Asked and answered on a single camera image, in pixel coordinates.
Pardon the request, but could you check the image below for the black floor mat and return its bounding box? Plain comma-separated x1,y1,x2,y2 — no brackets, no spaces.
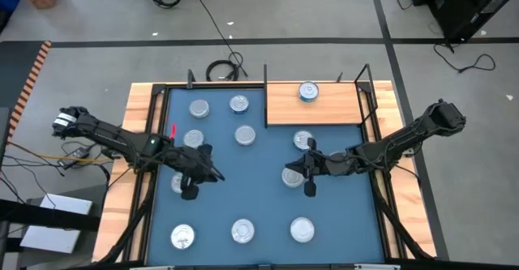
0,41,45,109

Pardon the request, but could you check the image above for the blue label seafood can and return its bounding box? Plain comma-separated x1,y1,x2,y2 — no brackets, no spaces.
230,218,256,245
170,171,186,195
292,130,314,152
229,94,251,115

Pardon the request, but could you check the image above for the blue table mat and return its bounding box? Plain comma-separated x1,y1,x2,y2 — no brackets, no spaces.
146,87,385,265

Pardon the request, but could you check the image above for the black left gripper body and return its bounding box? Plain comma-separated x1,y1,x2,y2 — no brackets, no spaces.
168,142,217,202

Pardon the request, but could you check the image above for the black metal shelf frame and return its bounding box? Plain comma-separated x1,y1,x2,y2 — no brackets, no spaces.
262,62,381,129

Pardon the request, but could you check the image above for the wooden shelf board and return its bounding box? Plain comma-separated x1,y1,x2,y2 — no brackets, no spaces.
266,82,363,126

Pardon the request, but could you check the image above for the black computer tower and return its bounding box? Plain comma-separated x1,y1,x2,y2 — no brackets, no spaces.
407,0,519,42

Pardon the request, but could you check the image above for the black table frame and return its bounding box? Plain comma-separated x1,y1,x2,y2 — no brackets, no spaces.
92,69,437,270

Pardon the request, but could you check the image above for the silver seafood can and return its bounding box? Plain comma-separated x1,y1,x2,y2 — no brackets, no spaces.
169,223,196,251

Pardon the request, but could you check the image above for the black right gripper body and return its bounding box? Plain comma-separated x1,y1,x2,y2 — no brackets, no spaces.
303,137,356,199

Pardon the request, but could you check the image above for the yellow floor cable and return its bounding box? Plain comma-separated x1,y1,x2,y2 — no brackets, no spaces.
6,139,118,162

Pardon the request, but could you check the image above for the white flat box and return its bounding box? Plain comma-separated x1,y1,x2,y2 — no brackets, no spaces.
19,192,94,255

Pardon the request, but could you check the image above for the black power adapter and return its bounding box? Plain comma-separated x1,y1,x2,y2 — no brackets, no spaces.
56,146,92,169

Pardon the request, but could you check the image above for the green white label seafood can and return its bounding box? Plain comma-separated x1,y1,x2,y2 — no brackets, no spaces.
234,124,257,147
290,216,315,243
281,166,306,189
188,98,211,119

